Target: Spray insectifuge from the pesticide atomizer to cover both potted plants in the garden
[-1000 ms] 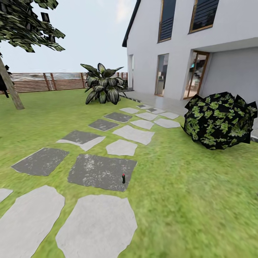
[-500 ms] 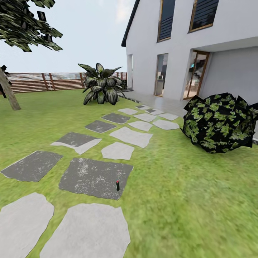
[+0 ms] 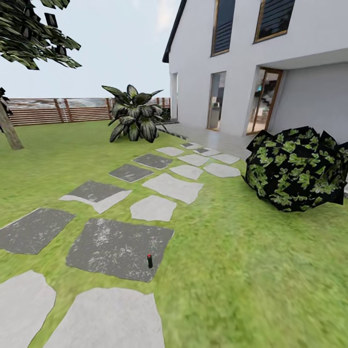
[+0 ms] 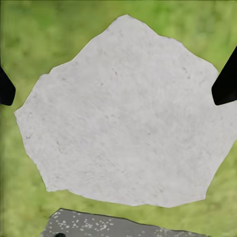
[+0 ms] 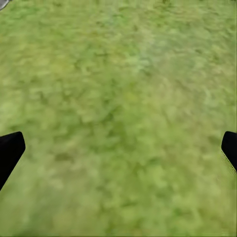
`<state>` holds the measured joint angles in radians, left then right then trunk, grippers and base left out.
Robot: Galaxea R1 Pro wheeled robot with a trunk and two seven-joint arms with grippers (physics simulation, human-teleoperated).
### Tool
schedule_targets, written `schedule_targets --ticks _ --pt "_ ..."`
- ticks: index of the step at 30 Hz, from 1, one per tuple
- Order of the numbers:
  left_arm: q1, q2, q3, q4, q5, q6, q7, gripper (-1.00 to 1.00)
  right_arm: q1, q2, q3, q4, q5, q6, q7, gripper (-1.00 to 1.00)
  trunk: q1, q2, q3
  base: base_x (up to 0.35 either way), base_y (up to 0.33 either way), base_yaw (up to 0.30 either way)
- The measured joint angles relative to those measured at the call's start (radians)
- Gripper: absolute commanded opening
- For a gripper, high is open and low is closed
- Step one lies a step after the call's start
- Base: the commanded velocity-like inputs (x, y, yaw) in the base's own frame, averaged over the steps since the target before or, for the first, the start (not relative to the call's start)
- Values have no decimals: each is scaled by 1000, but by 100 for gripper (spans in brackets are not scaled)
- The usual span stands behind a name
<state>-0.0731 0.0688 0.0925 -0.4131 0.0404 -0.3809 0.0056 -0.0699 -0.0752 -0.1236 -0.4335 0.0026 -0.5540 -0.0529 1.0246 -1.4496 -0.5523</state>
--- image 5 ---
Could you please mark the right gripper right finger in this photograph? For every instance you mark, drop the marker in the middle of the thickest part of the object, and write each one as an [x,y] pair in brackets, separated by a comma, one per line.
[229,147]

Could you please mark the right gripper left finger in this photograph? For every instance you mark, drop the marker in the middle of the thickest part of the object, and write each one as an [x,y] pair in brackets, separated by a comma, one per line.
[12,146]

